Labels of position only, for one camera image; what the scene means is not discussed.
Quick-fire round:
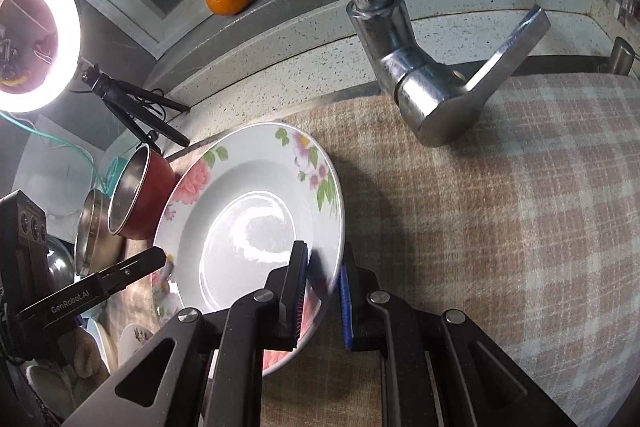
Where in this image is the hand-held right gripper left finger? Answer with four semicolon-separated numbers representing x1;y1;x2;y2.
60;241;311;427

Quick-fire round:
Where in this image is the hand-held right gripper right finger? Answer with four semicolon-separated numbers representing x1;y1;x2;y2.
339;243;581;427

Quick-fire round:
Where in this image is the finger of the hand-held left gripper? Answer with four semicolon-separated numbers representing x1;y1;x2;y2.
96;247;167;296

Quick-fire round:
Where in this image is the stainless steel bowl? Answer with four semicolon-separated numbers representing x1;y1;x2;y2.
46;238;76;280
74;188;126;278

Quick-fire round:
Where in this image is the red bowl steel inside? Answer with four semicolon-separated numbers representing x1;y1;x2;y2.
107;142;177;240

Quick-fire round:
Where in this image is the floral white plate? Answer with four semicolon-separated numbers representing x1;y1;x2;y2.
149;257;185;322
151;122;346;378

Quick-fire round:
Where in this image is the white plate with sprig print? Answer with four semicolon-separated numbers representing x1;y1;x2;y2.
117;323;173;370

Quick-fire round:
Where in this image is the teal plastic object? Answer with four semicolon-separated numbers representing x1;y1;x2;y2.
102;155;128;198

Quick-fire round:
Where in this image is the beige plaid cloth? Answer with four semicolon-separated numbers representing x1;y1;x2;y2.
107;72;640;427

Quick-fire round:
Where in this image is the black tripod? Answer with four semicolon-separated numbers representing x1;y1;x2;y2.
80;64;191;148

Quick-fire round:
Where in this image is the chrome faucet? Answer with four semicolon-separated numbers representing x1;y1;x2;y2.
300;0;552;148

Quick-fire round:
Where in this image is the metal sink knob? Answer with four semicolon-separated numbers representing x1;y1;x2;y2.
607;37;638;75

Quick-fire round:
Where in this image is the teal cable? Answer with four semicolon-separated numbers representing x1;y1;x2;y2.
0;112;111;202

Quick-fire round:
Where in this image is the ring light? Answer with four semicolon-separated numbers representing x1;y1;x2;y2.
0;0;83;114

